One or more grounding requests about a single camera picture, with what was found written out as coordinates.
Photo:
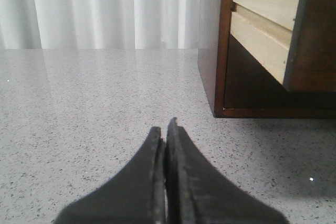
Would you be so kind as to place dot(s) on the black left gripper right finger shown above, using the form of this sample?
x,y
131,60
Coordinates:
x,y
198,193

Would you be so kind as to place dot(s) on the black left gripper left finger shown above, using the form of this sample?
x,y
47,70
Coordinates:
x,y
134,195

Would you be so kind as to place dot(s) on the wooden drawer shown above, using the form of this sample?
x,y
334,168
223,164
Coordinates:
x,y
294,40

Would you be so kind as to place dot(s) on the dark wooden drawer cabinet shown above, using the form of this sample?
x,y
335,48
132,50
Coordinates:
x,y
238,86

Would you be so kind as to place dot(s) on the white curtain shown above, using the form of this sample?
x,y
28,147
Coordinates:
x,y
103,24

